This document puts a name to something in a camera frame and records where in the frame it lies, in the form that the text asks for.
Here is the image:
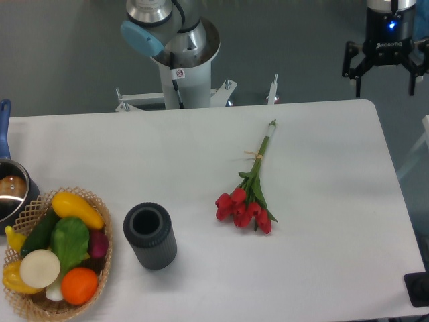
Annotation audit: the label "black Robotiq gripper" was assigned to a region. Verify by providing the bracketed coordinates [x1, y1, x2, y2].
[342, 0, 429, 98]

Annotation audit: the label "red tulip bouquet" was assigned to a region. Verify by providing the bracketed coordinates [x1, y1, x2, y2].
[215, 120, 277, 235]

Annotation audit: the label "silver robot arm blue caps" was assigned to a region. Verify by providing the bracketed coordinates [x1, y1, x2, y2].
[121, 1, 428, 95]

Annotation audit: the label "blue plastic bag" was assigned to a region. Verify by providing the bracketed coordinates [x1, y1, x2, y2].
[413, 0, 428, 41]

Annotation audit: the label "black device at table edge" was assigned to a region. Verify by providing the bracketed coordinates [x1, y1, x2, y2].
[404, 272, 428, 307]

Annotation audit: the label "dark grey ribbed vase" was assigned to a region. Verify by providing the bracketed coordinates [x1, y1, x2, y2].
[123, 202, 178, 270]

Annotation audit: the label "purple red onion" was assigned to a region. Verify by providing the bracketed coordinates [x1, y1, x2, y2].
[88, 230, 109, 258]

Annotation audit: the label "yellow squash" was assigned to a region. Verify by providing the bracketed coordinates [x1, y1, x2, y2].
[51, 191, 105, 230]

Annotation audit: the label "green lettuce leaf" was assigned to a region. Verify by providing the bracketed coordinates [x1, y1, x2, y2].
[50, 217, 90, 278]

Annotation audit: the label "orange fruit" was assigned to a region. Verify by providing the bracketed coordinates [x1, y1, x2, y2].
[61, 268, 98, 305]

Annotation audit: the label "woven wicker basket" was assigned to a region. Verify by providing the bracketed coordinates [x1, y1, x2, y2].
[1, 187, 113, 321]

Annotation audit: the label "green cucumber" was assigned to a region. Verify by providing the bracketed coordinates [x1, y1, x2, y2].
[20, 209, 60, 258]

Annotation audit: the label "white round onion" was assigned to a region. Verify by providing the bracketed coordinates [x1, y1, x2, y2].
[19, 249, 60, 288]

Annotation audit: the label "yellow bell pepper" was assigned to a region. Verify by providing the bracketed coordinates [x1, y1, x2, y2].
[3, 260, 43, 294]

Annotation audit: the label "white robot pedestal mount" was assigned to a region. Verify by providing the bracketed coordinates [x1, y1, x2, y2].
[115, 56, 280, 113]

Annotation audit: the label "blue handled saucepan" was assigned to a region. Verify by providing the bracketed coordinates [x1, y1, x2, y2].
[1, 99, 40, 236]

